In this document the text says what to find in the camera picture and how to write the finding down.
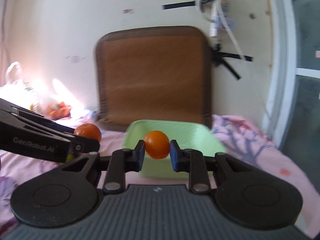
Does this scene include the small orange tomato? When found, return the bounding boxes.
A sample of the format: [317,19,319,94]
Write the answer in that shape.
[144,131,170,159]

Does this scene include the white power strip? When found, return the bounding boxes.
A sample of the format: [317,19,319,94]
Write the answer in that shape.
[209,0,229,38]

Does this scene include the plastic bag of oranges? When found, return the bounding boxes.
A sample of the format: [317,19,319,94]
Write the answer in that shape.
[30,98,72,121]

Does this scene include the white plastic bag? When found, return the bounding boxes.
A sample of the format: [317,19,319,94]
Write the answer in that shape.
[1,61,46,110]

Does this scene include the brown woven seat cushion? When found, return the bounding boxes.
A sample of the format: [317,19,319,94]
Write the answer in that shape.
[95,26,213,131]

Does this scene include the orange tangerine with wrinkled skin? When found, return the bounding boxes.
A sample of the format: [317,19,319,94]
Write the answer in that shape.
[73,124,101,142]

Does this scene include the light green plastic basin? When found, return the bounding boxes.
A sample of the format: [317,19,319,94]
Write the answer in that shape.
[121,119,227,180]

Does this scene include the white framed glass door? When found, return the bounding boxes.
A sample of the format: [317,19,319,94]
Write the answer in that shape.
[260,0,320,160]

